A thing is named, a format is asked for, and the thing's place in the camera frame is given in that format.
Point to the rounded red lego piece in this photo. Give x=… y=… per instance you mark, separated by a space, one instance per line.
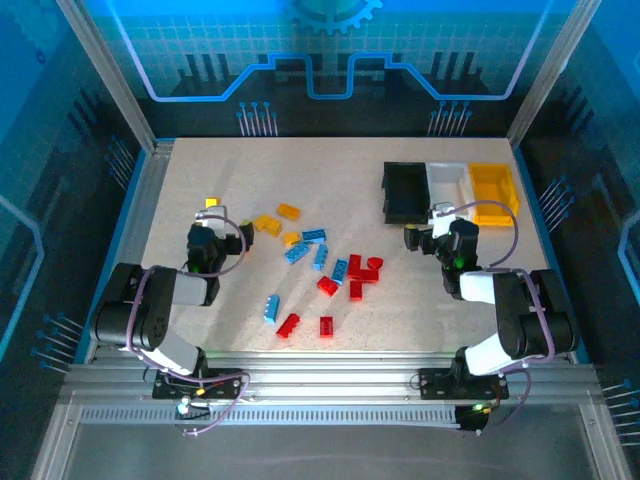
x=375 y=262

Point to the black plastic bin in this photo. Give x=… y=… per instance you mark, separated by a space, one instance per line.
x=405 y=195

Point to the small yellow lego brick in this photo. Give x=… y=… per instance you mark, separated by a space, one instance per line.
x=211 y=202

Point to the yellow plastic bin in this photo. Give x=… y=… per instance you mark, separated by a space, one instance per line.
x=492 y=192

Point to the white plastic bin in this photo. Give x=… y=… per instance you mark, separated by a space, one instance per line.
x=447 y=182

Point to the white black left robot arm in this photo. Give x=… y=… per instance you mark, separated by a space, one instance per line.
x=150 y=310

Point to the small LED control board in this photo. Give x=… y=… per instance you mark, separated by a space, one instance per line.
x=472 y=419
x=184 y=407

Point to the blue printed backdrop panel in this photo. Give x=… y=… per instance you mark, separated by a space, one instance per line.
x=325 y=50

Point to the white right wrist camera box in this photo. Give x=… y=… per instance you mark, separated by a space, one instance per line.
x=442 y=217

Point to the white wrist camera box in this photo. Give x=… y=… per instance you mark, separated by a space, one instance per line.
x=210 y=217
x=442 y=217

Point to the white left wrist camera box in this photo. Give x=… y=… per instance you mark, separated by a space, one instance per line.
x=210 y=217

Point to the aluminium side rail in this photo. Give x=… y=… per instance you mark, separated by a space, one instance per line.
x=147 y=185

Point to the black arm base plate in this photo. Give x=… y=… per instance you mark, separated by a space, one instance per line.
x=225 y=379
x=435 y=387

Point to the aluminium frame rail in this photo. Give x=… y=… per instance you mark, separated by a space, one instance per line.
x=325 y=375

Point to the aluminium frame post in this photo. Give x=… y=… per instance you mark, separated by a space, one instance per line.
x=550 y=70
x=107 y=75

